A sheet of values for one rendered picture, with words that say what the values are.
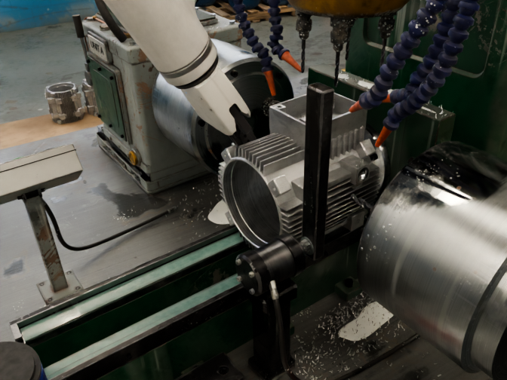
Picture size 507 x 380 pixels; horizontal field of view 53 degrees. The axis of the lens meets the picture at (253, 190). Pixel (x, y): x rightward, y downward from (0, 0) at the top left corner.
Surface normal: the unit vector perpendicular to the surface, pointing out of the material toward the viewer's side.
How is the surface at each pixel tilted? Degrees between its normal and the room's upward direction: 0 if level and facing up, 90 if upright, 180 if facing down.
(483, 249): 47
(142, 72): 90
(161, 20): 97
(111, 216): 0
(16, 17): 90
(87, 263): 0
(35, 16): 90
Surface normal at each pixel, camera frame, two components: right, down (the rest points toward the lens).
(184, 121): -0.80, 0.13
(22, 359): -0.03, -0.84
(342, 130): 0.60, 0.42
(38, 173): 0.43, -0.20
